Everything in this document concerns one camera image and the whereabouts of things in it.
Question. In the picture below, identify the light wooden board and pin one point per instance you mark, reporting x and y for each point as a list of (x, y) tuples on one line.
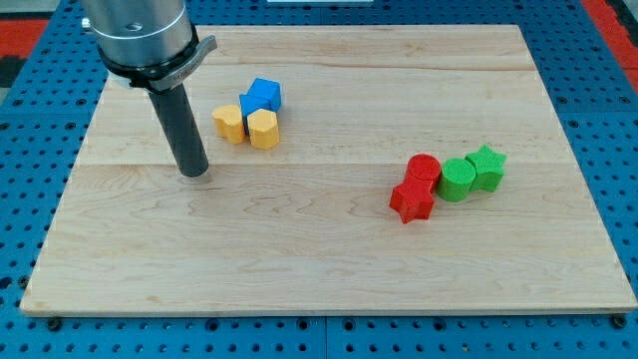
[(306, 228)]

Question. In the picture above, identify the red star block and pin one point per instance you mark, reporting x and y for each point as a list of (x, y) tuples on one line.
[(413, 199)]

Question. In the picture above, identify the red cylinder block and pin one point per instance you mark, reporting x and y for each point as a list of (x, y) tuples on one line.
[(423, 169)]

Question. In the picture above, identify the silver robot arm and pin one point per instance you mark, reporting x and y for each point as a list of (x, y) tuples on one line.
[(150, 43)]

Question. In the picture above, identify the blue cube block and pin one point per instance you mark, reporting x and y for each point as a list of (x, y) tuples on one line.
[(267, 90)]

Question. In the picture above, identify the green star block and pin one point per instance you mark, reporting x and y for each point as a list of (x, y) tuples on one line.
[(488, 165)]

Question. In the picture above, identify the yellow heart block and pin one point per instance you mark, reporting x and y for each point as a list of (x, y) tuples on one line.
[(229, 123)]

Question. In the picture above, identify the yellow hexagon block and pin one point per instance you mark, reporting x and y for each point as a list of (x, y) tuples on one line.
[(263, 129)]

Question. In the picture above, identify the blue perforated metal base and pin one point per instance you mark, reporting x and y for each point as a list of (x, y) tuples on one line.
[(46, 112)]

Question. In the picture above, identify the green cylinder block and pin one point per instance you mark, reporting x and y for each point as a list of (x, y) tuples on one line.
[(456, 179)]

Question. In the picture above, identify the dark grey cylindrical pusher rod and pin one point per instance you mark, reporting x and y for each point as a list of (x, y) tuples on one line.
[(180, 129)]

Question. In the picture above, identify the blue angular block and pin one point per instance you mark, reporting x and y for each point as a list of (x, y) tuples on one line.
[(250, 104)]

